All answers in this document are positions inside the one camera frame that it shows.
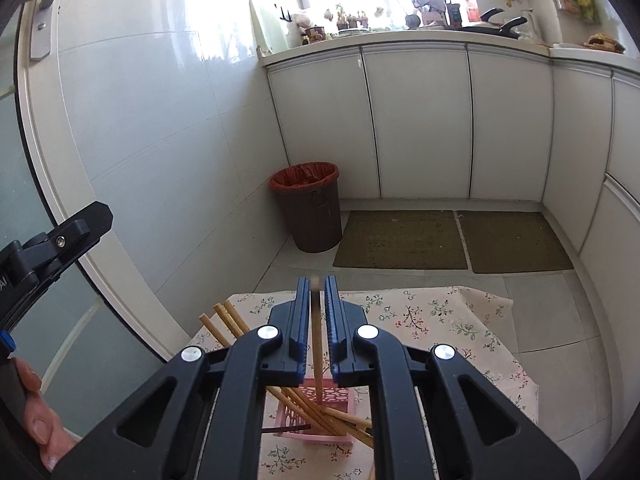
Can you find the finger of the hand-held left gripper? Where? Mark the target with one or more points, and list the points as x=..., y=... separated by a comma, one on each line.
x=75, y=232

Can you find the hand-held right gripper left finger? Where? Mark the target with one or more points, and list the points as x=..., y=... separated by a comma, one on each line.
x=301, y=330

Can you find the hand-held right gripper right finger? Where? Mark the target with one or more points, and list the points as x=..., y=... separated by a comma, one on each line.
x=332, y=330

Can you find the pink perforated plastic basket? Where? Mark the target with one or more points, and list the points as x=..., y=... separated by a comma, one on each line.
x=340, y=395

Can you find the dark brown chopstick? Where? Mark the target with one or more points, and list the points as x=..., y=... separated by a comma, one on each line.
x=287, y=428

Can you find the person's left hand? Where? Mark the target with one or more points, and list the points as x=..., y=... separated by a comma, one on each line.
x=37, y=417

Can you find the glass door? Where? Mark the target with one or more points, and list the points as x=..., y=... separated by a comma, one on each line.
x=30, y=200

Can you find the dark brown trash bin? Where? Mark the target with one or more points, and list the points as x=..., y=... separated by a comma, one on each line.
x=312, y=220

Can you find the floral tablecloth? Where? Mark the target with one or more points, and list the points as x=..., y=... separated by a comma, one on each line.
x=450, y=330

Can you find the orange trash bag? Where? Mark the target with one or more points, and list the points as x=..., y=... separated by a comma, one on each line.
x=305, y=176

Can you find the white kitchen cabinet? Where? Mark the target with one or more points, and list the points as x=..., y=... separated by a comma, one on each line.
x=600, y=160
x=415, y=120

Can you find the pale green cutting board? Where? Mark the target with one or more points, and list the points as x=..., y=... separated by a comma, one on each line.
x=267, y=27

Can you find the black hook rack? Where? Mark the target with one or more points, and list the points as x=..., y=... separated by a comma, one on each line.
x=285, y=14

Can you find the row of small potted plants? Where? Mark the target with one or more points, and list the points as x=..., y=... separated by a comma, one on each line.
x=345, y=20

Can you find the dark box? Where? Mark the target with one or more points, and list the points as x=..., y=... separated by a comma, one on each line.
x=453, y=15

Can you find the grey figurine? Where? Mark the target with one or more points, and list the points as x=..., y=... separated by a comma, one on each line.
x=427, y=2

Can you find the black frying pan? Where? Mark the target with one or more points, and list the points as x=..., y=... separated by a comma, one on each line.
x=492, y=25

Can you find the red bottle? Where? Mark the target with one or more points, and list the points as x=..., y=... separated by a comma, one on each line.
x=471, y=10

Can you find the brown bread loaf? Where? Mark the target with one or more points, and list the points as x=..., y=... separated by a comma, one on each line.
x=604, y=41

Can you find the green packet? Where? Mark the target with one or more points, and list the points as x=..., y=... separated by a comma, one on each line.
x=580, y=2

